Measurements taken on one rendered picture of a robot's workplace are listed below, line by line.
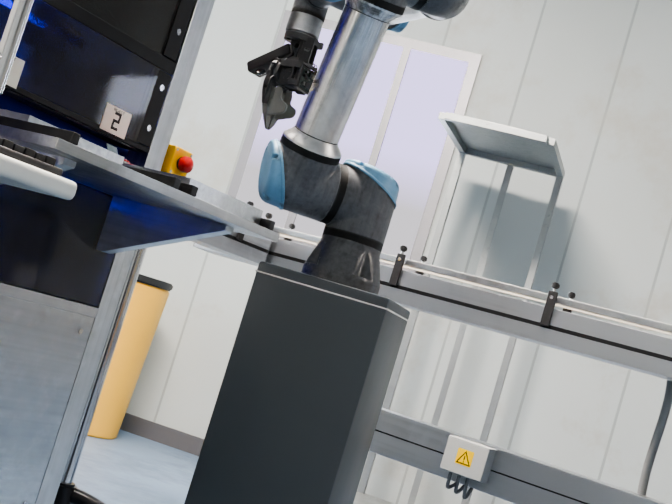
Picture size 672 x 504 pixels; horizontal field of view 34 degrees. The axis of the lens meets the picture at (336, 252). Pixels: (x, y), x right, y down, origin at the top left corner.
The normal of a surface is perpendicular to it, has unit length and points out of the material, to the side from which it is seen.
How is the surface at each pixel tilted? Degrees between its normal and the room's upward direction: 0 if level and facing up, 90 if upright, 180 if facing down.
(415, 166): 90
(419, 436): 90
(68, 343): 90
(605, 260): 90
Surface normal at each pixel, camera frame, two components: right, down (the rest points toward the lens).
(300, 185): 0.16, 0.31
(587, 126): -0.21, -0.14
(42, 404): 0.82, 0.21
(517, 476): -0.48, -0.22
